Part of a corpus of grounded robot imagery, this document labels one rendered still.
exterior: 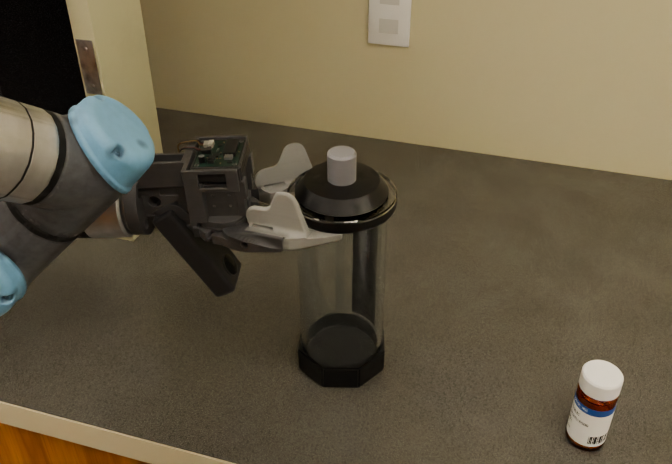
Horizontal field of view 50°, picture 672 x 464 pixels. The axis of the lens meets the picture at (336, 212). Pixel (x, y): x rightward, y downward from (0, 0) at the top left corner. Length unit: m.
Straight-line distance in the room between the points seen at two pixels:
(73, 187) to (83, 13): 0.37
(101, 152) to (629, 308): 0.67
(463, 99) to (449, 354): 0.53
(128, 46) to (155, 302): 0.33
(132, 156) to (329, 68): 0.75
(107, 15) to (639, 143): 0.84
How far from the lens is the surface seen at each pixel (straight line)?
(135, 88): 1.01
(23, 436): 0.98
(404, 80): 1.26
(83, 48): 0.94
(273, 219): 0.68
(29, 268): 0.67
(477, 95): 1.25
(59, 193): 0.59
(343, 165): 0.68
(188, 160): 0.70
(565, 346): 0.91
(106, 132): 0.58
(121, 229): 0.73
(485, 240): 1.05
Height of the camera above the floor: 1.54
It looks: 34 degrees down
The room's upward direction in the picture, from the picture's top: straight up
